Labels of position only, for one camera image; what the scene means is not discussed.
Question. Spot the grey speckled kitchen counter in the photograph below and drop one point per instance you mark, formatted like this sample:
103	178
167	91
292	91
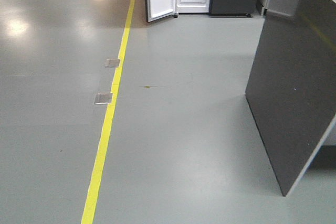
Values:
291	87

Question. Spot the metal floor plate far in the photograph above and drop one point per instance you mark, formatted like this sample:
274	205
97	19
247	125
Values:
112	63

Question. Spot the metal floor plate near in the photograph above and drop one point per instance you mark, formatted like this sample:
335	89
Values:
103	98

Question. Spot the metal floor plate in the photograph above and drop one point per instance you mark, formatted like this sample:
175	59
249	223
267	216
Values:
112	63
103	98

